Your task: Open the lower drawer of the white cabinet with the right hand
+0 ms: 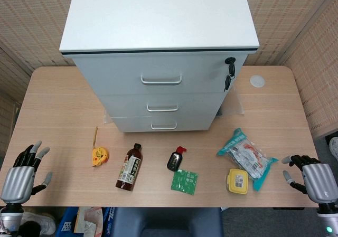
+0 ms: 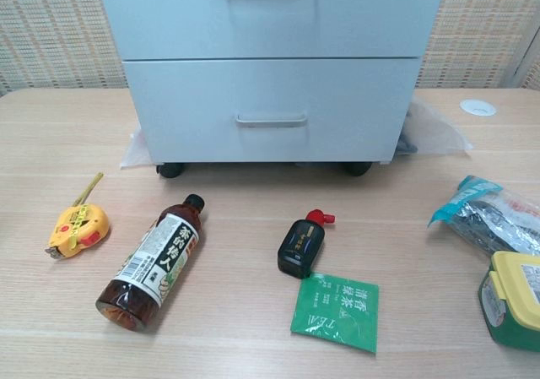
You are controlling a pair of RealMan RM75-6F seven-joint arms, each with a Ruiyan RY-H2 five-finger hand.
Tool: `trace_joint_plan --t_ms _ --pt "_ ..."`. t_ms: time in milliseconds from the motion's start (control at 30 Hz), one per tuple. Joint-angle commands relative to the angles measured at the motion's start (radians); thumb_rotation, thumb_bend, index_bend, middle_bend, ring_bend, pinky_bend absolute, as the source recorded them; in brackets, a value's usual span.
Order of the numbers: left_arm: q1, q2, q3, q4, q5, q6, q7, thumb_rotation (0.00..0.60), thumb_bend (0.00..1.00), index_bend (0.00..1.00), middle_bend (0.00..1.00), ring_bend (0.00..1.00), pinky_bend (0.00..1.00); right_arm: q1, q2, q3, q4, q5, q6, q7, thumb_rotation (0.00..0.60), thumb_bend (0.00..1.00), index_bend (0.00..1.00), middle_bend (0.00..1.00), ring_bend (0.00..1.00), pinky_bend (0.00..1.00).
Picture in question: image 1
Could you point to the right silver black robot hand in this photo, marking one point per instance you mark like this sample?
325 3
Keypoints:
315 181

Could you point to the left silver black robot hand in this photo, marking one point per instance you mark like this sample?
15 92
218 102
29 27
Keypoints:
18 179

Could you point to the white medium drawer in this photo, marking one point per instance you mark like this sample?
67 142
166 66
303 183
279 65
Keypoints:
124 106

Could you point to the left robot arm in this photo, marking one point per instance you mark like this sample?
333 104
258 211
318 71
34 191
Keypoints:
10 216

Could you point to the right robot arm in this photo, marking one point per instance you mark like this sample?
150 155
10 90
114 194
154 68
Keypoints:
327 218

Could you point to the white low drawer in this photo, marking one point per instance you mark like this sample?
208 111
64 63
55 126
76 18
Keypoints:
132 124

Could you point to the white drawer with lock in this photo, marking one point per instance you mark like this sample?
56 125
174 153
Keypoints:
118 73

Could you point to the white cabinet body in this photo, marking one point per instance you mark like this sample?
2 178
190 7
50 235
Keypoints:
158 15

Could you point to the white sneaker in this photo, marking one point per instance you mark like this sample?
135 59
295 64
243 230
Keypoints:
334 147
39 222

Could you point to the blue printed carton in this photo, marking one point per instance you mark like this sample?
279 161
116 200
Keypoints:
66 222

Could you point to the teal snack bag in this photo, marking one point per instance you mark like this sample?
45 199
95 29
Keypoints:
245 152

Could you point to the yellow lid green container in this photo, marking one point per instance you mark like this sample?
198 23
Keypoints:
238 181

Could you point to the printed paper bag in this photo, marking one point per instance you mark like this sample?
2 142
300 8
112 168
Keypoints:
89 219

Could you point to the yellow tape measure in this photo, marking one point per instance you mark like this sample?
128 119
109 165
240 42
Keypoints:
99 156

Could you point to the brown tea bottle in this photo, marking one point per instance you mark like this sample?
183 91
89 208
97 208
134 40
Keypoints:
129 168

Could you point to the grey round table grommet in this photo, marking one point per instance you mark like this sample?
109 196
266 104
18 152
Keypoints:
257 81

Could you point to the green tea sachet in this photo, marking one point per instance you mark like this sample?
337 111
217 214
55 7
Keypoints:
185 181

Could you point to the black hanging key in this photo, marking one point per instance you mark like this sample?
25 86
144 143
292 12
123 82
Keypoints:
227 82

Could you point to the black key in lock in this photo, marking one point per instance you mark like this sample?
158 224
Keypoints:
232 67

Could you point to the black ink bottle red cap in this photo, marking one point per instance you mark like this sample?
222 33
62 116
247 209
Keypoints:
174 161

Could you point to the dark blue seat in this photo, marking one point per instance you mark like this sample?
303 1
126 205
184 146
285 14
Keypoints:
169 221

